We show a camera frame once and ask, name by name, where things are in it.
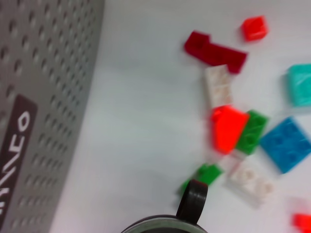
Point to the teal square brick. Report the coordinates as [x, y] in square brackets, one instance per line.
[300, 85]

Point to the dark red long brick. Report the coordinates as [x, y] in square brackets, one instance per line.
[213, 52]

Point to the green rectangular brick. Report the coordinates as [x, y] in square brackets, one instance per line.
[253, 131]

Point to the white flat plate brick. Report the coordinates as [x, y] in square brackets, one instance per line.
[247, 180]

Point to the green stepped brick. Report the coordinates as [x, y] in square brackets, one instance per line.
[209, 172]

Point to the glass teacup with black sleeve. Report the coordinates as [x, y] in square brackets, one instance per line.
[192, 201]

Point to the white thick brick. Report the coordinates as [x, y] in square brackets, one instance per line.
[218, 85]

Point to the bright red sloped brick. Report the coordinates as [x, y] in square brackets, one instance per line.
[227, 131]

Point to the small red brick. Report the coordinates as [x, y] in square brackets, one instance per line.
[255, 28]
[303, 222]

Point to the blue square brick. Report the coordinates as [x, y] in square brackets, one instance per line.
[286, 145]

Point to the grey perforated storage basket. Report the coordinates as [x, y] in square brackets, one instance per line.
[48, 72]

